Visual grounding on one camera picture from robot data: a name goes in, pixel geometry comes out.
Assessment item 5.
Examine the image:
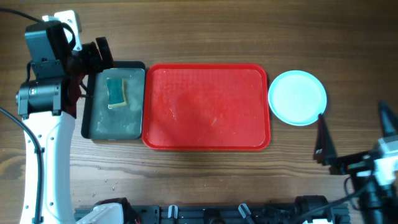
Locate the red plastic tray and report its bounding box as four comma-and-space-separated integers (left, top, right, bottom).
142, 63, 271, 151

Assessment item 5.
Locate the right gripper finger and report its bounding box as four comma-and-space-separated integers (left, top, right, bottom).
313, 114, 337, 166
378, 101, 397, 137

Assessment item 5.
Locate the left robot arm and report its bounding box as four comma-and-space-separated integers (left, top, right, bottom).
16, 10, 114, 223

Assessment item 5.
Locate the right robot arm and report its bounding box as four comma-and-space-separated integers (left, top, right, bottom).
291, 101, 397, 223

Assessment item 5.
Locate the black metal tray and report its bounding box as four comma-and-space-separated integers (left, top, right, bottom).
81, 61, 146, 140

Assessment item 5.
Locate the light blue plate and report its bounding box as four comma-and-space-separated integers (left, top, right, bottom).
268, 70, 327, 126

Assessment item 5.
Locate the green yellow sponge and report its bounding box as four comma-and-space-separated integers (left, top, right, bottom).
106, 78, 127, 109

